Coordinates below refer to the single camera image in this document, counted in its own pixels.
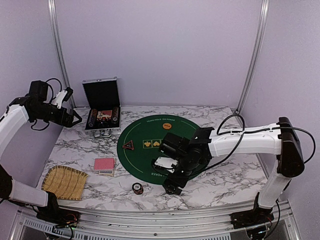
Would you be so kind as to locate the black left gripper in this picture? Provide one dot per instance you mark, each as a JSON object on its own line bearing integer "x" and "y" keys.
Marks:
{"x": 67, "y": 123}

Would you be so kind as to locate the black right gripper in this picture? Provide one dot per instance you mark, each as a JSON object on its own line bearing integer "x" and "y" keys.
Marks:
{"x": 168, "y": 186}

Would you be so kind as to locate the black poker chip stack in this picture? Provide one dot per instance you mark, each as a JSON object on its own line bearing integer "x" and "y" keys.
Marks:
{"x": 137, "y": 188}

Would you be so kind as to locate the orange big blind button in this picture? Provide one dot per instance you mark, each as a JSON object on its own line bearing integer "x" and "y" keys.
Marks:
{"x": 167, "y": 126}

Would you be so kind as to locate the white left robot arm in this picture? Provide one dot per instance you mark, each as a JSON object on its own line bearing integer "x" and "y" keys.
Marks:
{"x": 32, "y": 107}

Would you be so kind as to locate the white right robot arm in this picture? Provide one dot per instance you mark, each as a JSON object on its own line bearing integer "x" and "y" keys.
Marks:
{"x": 278, "y": 139}

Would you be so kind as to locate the aluminium poker chip case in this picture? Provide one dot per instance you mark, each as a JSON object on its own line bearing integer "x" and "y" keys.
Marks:
{"x": 104, "y": 106}

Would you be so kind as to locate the red playing card deck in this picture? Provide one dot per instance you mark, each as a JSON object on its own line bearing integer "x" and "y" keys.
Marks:
{"x": 104, "y": 164}

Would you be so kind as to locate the round green poker mat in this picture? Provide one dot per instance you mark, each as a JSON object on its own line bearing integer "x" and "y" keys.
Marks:
{"x": 147, "y": 134}

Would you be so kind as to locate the playing card box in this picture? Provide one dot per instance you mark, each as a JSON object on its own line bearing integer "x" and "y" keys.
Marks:
{"x": 108, "y": 173}

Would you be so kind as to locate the woven bamboo tray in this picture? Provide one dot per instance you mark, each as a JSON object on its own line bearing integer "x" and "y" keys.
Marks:
{"x": 65, "y": 182}

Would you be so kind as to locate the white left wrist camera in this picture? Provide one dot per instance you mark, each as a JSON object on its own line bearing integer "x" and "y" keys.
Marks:
{"x": 62, "y": 96}

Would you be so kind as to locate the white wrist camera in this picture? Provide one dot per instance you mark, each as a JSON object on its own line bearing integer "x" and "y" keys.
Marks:
{"x": 62, "y": 96}
{"x": 165, "y": 163}

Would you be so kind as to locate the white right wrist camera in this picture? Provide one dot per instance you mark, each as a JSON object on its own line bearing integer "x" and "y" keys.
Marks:
{"x": 165, "y": 163}

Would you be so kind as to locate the aluminium front rail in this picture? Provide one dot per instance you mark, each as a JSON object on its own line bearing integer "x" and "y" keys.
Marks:
{"x": 213, "y": 223}

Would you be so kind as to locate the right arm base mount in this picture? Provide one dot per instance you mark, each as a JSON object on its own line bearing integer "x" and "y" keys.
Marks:
{"x": 252, "y": 217}

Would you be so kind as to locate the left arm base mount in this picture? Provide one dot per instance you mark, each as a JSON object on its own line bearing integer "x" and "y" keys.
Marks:
{"x": 54, "y": 214}

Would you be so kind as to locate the left aluminium frame post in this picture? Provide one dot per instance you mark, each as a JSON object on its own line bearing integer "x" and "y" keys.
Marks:
{"x": 57, "y": 42}

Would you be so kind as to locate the aluminium frame post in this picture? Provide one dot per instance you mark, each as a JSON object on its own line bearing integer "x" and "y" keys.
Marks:
{"x": 57, "y": 42}
{"x": 257, "y": 46}

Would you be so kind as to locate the right aluminium frame post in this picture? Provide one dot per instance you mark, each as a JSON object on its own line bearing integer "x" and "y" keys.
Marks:
{"x": 257, "y": 46}

